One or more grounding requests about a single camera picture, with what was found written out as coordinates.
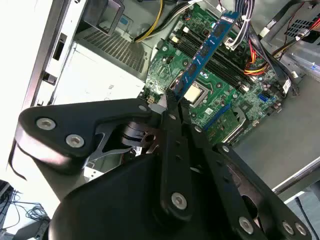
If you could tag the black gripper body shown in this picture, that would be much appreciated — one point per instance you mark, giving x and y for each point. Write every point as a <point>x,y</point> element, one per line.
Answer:
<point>112,205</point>

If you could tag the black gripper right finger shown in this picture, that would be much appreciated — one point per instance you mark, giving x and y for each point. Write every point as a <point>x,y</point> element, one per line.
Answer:
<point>240,190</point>

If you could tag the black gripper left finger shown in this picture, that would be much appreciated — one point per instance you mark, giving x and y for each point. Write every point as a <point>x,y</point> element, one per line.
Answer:
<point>75,117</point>

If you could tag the blue RAM stick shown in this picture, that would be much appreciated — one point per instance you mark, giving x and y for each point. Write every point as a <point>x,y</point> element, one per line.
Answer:
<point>207,50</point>

